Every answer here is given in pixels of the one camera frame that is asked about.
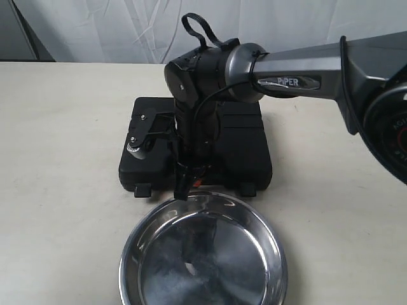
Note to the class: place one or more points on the black plastic tool case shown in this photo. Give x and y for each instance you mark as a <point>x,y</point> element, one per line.
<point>241,160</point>

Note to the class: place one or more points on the white wrinkled backdrop curtain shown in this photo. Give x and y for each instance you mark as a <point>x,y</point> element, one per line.
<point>151,31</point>

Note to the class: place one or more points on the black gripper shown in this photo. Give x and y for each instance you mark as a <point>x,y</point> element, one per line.
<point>197,129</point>

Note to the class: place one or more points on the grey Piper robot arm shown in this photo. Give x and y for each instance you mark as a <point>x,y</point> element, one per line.
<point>365,77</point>

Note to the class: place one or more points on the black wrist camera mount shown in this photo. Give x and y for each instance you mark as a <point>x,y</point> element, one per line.
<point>151,125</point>

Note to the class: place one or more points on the round stainless steel tray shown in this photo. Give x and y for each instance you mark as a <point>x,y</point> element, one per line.
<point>209,249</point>

